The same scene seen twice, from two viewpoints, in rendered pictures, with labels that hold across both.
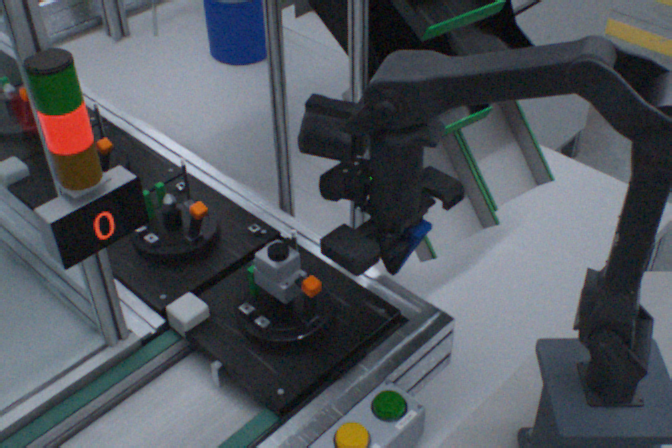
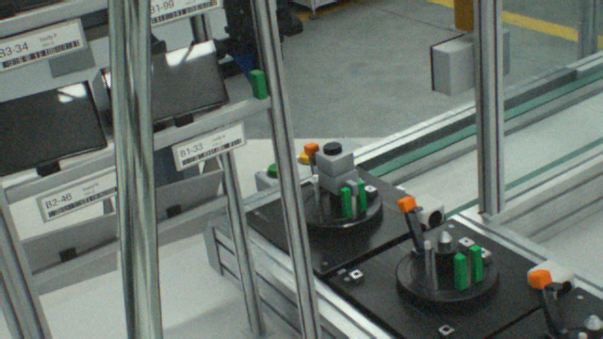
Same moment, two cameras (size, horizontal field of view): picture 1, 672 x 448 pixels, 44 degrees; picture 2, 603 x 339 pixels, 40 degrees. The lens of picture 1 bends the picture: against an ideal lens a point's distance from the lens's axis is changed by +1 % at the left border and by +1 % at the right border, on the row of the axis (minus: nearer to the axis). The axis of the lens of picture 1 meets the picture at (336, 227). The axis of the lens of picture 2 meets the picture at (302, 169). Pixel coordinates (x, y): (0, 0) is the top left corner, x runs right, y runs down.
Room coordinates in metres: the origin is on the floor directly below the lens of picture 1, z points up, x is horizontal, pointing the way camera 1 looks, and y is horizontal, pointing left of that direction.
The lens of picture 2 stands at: (1.97, 0.34, 1.67)
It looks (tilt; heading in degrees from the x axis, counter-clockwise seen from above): 27 degrees down; 195
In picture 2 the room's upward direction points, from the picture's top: 8 degrees counter-clockwise
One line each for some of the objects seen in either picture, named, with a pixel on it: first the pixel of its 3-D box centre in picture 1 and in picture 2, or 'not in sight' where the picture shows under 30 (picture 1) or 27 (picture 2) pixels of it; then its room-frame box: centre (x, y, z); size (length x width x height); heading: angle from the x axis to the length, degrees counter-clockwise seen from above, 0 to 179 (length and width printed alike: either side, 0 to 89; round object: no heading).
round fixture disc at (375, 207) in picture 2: (283, 308); (339, 208); (0.83, 0.08, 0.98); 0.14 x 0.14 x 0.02
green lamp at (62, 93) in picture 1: (55, 84); not in sight; (0.78, 0.30, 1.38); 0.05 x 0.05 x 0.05
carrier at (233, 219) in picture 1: (171, 213); (446, 256); (1.01, 0.26, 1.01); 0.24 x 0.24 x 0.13; 45
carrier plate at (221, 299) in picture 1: (284, 317); (340, 218); (0.83, 0.08, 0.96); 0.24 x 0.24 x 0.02; 45
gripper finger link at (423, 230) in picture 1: (403, 243); (242, 70); (0.73, -0.08, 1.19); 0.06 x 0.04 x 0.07; 45
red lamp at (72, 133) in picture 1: (66, 123); not in sight; (0.78, 0.30, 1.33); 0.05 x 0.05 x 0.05
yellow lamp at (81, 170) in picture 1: (76, 160); (471, 8); (0.78, 0.30, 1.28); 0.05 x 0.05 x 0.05
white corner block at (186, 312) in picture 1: (188, 315); (425, 214); (0.83, 0.22, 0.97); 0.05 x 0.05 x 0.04; 45
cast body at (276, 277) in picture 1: (274, 264); (338, 167); (0.83, 0.09, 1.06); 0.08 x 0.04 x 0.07; 45
